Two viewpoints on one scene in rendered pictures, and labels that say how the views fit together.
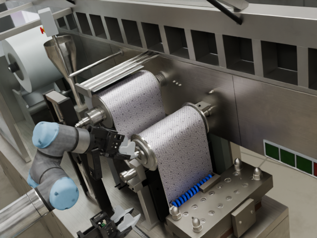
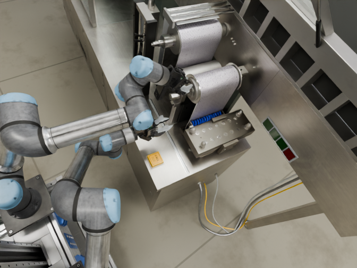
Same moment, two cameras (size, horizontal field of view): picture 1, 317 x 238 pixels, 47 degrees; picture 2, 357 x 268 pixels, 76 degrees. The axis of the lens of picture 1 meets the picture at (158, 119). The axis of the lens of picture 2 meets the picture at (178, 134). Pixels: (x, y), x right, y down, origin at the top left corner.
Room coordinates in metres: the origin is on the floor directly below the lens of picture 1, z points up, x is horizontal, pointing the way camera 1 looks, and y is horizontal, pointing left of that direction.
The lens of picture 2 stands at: (0.33, 0.25, 2.12)
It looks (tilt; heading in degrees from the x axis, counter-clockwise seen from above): 60 degrees down; 345
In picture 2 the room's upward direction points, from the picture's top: 22 degrees clockwise
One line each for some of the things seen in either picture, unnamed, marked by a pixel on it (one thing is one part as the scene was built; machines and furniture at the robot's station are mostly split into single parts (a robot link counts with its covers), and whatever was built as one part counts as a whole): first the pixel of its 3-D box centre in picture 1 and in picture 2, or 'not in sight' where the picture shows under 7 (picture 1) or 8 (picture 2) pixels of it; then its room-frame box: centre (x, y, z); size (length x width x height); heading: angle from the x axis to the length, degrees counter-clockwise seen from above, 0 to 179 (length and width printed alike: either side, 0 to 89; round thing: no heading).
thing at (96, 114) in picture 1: (95, 115); (168, 41); (1.27, 0.23, 1.34); 0.06 x 0.06 x 0.06; 32
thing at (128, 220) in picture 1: (129, 219); (165, 127); (0.91, 0.18, 1.11); 0.09 x 0.03 x 0.06; 113
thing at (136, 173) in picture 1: (141, 196); (174, 108); (1.08, 0.14, 1.05); 0.06 x 0.05 x 0.31; 122
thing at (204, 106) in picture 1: (201, 106); (241, 70); (1.23, -0.17, 1.28); 0.06 x 0.05 x 0.02; 122
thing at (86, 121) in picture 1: (82, 123); (156, 43); (1.24, 0.29, 1.34); 0.06 x 0.03 x 0.03; 122
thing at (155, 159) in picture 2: not in sight; (155, 159); (0.81, 0.20, 0.91); 0.07 x 0.07 x 0.02; 32
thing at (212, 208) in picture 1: (221, 201); (219, 132); (1.00, -0.15, 1.00); 0.40 x 0.16 x 0.06; 122
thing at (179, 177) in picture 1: (188, 174); (209, 108); (1.09, -0.06, 1.09); 0.23 x 0.01 x 0.18; 122
